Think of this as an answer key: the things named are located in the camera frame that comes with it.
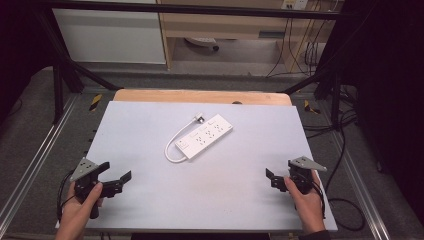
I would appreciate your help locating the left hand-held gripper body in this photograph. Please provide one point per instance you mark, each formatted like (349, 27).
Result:
(84, 169)

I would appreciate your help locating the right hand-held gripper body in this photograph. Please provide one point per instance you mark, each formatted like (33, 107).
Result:
(301, 178)

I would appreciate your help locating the white power strip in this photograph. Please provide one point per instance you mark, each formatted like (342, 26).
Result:
(205, 136)

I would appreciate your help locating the white plug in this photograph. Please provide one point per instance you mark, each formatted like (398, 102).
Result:
(199, 117)

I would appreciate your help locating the person's right hand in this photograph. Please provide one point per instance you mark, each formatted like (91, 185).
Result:
(308, 208)

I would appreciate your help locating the person's left hand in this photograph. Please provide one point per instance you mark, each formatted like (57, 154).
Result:
(75, 216)

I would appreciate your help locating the yellow black tape strip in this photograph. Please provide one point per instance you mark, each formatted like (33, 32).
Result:
(95, 102)
(310, 107)

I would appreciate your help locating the wooden board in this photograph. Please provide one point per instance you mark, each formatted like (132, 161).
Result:
(200, 96)

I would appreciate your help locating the black curtain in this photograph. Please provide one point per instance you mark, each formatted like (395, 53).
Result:
(23, 50)
(386, 83)

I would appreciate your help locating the white cabinet panel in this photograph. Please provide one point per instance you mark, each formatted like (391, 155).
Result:
(106, 36)

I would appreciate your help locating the white object under cabinet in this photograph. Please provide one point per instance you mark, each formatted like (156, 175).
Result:
(201, 41)

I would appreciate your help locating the light wooden cabinet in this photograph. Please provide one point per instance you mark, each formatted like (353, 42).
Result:
(233, 23)

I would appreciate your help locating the aluminium floor rail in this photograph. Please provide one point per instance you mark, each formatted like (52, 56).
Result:
(360, 186)
(40, 150)

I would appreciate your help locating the white wall socket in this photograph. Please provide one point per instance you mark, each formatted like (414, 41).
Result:
(295, 4)

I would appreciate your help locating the black metal frame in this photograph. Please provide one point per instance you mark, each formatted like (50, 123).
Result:
(200, 9)

